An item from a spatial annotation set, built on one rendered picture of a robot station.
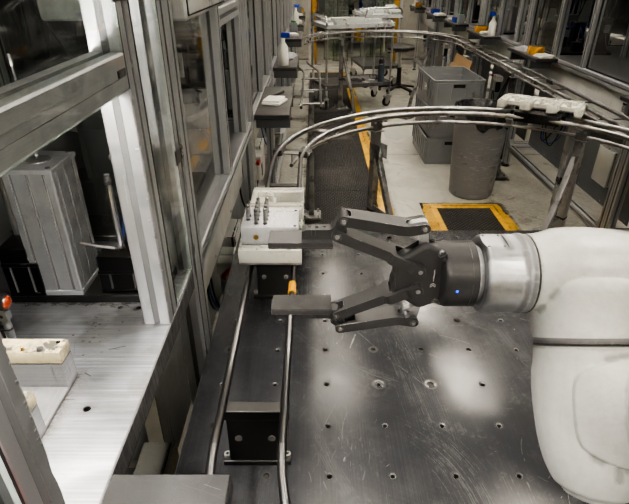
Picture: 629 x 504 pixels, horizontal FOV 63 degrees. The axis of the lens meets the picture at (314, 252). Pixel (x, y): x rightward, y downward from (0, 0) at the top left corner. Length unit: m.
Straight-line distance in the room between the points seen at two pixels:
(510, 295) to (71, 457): 0.55
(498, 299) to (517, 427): 0.52
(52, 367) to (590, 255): 0.68
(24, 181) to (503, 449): 0.92
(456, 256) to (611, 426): 0.22
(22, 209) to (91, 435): 0.39
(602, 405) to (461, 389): 0.55
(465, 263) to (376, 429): 0.51
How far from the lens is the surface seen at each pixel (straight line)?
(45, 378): 0.82
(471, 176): 3.65
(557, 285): 0.59
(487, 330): 1.28
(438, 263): 0.58
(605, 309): 0.61
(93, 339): 0.90
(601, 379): 0.59
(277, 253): 1.13
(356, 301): 0.60
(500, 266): 0.57
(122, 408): 0.76
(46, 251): 0.96
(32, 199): 0.92
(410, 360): 1.15
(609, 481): 0.62
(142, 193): 0.78
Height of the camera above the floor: 1.43
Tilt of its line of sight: 29 degrees down
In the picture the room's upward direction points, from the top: straight up
